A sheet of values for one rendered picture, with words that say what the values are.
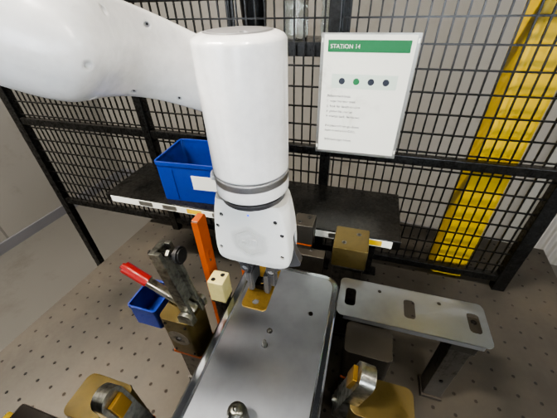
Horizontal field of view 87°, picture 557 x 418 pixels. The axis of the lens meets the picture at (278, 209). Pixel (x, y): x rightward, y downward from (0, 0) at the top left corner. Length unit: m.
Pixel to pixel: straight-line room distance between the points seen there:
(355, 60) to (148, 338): 0.97
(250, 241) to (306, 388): 0.30
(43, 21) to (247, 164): 0.17
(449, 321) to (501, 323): 0.49
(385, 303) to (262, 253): 0.38
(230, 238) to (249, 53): 0.22
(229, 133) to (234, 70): 0.05
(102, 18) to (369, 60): 0.64
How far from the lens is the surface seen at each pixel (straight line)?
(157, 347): 1.02
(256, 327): 0.63
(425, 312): 0.70
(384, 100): 0.84
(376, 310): 0.67
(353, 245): 0.70
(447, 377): 0.87
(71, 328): 1.19
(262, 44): 0.26
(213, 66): 0.26
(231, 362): 0.60
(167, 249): 0.52
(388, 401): 0.54
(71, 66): 0.27
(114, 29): 0.30
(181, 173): 0.88
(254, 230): 0.35
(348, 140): 0.88
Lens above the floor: 1.53
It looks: 37 degrees down
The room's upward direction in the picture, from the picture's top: 2 degrees counter-clockwise
